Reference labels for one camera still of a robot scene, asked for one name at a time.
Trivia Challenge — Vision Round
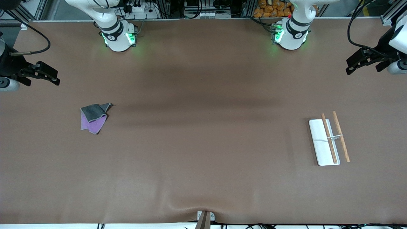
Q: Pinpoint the white rack with wooden bars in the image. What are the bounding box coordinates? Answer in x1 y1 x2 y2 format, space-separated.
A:
308 111 350 166

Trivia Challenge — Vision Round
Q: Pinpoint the pile of orange objects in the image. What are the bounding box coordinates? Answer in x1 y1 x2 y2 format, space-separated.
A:
253 0 295 18

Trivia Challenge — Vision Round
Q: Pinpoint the white terminal strip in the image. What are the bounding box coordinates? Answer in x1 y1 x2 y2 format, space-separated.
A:
185 10 231 19

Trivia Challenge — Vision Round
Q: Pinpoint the grey and purple towel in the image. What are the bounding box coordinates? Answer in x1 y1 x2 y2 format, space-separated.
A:
80 103 114 135

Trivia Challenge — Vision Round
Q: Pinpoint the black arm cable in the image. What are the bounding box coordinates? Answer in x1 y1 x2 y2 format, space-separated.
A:
347 0 391 59
0 9 51 56

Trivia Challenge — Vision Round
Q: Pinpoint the grey aluminium frame profile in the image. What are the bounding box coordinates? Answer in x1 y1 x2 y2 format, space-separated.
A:
0 0 49 26
380 0 407 26

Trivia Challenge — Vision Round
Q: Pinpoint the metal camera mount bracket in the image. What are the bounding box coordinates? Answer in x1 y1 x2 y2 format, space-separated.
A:
195 211 215 229

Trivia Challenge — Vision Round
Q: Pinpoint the white power strip with plugs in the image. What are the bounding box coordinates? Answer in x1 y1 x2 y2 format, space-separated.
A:
122 0 160 19

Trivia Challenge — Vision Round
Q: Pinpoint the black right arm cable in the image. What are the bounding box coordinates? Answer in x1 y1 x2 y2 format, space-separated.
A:
0 9 51 56

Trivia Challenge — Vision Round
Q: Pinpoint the brown table cover mat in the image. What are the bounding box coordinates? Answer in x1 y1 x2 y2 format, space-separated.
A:
0 18 407 225

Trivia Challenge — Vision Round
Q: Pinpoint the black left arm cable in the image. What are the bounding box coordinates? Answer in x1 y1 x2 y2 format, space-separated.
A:
347 0 391 59

